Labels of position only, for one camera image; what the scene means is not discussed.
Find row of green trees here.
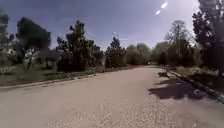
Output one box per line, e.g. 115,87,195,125
150,0,224,78

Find pale gravel path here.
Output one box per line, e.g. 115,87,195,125
0,65,224,128

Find grass strip with low plants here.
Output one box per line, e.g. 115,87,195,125
0,63,134,87
168,65,224,93

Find row of dark trees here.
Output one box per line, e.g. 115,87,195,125
0,9,152,73

